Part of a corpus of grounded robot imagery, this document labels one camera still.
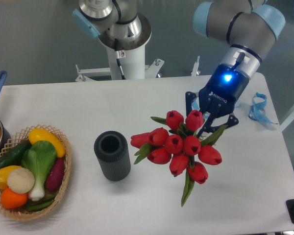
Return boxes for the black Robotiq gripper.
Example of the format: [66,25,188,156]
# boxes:
[185,64,249,138]

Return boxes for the red tulip bouquet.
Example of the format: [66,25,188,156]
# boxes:
[130,110,227,206]

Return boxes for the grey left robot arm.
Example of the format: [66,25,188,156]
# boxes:
[73,0,237,137]

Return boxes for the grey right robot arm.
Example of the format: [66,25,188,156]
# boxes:
[193,0,286,119]

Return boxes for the dark grey ribbed vase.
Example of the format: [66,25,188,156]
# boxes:
[94,131,131,182]

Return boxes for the purple sweet potato toy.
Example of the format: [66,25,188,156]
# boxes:
[45,158,65,191]

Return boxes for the yellow squash toy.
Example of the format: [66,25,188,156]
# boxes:
[28,128,66,158]

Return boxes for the green bok choy toy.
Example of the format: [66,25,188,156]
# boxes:
[21,141,57,201]

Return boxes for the woven wicker basket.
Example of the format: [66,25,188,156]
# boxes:
[0,124,72,221]

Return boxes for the green bean pod toy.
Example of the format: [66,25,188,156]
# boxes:
[25,194,56,212]

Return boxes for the white garlic toy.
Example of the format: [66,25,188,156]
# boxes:
[7,167,35,194]

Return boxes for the dark green cucumber toy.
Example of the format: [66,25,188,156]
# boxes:
[0,140,32,169]

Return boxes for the orange fruit toy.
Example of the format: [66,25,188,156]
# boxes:
[0,188,28,209]

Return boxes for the yellow bell pepper toy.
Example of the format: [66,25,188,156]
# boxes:
[0,165,21,190]

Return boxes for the blue ribbon strap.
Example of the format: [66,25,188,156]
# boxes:
[248,92,279,126]

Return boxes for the white metal base frame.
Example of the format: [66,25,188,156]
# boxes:
[74,56,201,83]

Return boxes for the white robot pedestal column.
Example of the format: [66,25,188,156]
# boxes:
[106,46,145,80]

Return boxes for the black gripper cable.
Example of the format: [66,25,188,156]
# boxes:
[113,38,126,80]

